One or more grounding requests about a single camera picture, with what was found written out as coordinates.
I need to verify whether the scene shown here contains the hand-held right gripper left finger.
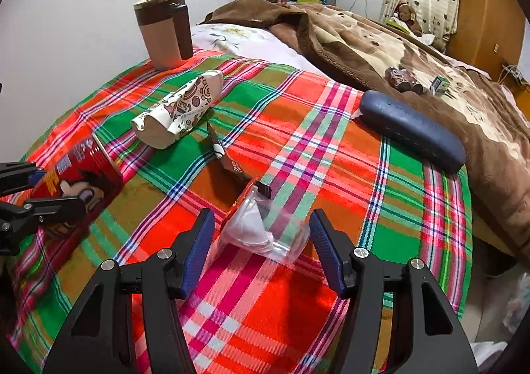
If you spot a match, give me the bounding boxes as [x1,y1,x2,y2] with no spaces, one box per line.
[43,209,216,374]

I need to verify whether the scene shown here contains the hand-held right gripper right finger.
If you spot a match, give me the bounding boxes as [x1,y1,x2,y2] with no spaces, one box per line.
[309,209,481,374]

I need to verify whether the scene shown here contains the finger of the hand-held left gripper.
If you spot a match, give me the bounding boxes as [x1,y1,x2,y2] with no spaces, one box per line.
[0,196,87,257]
[0,161,45,195]

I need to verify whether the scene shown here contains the clear plastic cup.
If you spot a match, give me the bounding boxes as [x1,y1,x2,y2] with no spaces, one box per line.
[219,196,311,265]

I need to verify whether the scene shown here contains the red cartoon print can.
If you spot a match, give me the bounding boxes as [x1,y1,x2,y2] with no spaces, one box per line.
[31,135,124,236]

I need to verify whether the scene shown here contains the red green plaid blanket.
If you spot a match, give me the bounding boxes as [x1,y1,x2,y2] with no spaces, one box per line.
[8,48,473,374]

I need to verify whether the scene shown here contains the dark snack wrapper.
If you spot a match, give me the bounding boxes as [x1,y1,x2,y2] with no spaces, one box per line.
[207,122,273,229]

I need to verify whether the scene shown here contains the dark blue glasses case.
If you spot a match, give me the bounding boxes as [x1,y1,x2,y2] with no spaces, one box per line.
[358,90,468,174]

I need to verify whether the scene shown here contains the small brown can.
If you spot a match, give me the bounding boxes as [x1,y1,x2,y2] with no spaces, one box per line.
[384,66,424,94]

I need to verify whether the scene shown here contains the brown travel mug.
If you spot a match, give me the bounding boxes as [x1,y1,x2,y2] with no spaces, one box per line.
[133,0,194,71]

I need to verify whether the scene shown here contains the small green carton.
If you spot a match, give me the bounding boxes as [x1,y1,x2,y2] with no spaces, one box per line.
[431,76,452,95]

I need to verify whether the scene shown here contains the brown plush blanket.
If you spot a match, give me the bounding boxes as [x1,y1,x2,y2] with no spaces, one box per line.
[199,0,530,263]

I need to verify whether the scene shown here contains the white floral bedsheet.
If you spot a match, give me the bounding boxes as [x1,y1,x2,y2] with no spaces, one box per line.
[191,24,332,78]

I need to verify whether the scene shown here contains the brown teddy bear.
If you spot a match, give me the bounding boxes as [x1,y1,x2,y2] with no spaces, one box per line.
[391,2,423,37]

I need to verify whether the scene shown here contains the wooden wardrobe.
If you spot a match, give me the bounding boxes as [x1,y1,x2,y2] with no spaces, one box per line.
[445,0,530,80]

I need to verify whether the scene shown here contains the wall power strip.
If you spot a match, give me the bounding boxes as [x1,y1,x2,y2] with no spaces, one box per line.
[501,63,526,82]

